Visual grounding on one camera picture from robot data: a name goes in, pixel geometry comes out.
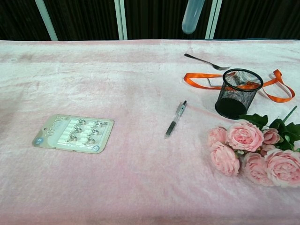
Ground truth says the clear black gel pen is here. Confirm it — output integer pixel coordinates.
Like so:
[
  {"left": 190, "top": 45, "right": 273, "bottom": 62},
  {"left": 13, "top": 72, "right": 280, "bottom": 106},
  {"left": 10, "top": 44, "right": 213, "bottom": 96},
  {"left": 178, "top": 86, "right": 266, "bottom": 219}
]
[{"left": 164, "top": 100, "right": 188, "bottom": 139}]

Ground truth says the black metal mesh pen holder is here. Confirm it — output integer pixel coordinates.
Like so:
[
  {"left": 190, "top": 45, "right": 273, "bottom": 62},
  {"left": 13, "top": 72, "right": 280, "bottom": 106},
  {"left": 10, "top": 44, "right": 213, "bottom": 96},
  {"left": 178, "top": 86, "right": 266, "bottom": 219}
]
[{"left": 215, "top": 68, "right": 264, "bottom": 120}]

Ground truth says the white frame post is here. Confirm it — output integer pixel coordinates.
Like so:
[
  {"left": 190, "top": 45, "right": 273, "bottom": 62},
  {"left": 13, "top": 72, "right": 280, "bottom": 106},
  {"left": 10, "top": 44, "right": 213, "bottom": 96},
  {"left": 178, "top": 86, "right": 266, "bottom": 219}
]
[
  {"left": 34, "top": 0, "right": 59, "bottom": 42},
  {"left": 205, "top": 0, "right": 223, "bottom": 40},
  {"left": 114, "top": 0, "right": 128, "bottom": 40}
]

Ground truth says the silver metal fork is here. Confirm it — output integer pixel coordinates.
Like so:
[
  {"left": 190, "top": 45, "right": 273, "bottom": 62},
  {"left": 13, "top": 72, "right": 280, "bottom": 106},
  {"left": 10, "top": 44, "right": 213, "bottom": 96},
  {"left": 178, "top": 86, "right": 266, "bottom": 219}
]
[{"left": 184, "top": 53, "right": 232, "bottom": 71}]

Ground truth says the clear test tube white cap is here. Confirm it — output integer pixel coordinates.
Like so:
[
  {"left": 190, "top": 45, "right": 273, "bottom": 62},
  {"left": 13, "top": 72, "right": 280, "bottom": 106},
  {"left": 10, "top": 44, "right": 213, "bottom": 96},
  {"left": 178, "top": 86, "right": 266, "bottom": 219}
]
[{"left": 181, "top": 0, "right": 205, "bottom": 35}]

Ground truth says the blister pack of metal hooks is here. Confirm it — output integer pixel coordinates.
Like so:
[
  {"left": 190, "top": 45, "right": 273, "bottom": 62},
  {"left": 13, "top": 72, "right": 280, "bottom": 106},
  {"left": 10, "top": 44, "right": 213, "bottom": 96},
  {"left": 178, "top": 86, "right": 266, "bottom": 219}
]
[{"left": 32, "top": 114, "right": 115, "bottom": 154}]

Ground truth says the pink artificial rose bouquet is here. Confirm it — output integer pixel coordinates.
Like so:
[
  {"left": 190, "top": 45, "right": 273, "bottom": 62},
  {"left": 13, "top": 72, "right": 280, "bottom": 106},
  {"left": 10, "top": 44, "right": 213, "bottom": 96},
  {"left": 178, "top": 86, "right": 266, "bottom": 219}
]
[{"left": 207, "top": 105, "right": 300, "bottom": 188}]

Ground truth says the orange lanyard with badge holder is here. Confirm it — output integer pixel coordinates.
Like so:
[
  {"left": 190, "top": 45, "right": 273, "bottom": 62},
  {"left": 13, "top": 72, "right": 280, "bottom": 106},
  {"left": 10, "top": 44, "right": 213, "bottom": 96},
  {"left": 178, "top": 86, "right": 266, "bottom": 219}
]
[{"left": 183, "top": 69, "right": 296, "bottom": 103}]

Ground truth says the pink plush table cloth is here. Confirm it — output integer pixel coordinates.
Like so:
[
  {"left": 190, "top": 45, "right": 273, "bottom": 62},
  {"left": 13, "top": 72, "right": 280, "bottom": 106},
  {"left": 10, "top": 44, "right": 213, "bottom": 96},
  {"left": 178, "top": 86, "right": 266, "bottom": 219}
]
[{"left": 0, "top": 38, "right": 300, "bottom": 225}]

